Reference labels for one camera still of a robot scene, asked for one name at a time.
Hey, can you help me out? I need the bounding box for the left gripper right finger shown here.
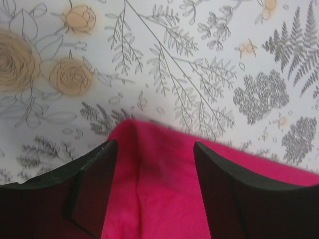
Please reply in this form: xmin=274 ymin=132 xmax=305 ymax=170
xmin=194 ymin=141 xmax=319 ymax=239

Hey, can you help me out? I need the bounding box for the floral patterned table mat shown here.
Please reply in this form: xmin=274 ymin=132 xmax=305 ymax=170
xmin=0 ymin=0 xmax=319 ymax=185

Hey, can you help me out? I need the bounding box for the magenta t shirt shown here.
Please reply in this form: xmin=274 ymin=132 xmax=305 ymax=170
xmin=102 ymin=119 xmax=319 ymax=239

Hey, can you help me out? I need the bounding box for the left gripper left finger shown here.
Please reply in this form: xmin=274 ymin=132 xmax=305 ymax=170
xmin=0 ymin=140 xmax=118 ymax=239

